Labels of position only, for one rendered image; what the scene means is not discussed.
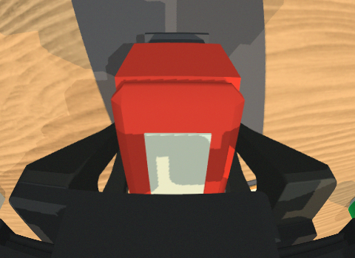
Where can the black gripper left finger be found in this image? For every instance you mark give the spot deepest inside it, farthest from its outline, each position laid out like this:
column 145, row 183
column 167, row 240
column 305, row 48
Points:
column 79, row 165

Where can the green drink can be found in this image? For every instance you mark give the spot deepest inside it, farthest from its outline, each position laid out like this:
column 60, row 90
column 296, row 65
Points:
column 351, row 208

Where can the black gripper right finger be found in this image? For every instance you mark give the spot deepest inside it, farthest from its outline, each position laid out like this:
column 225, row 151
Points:
column 296, row 184

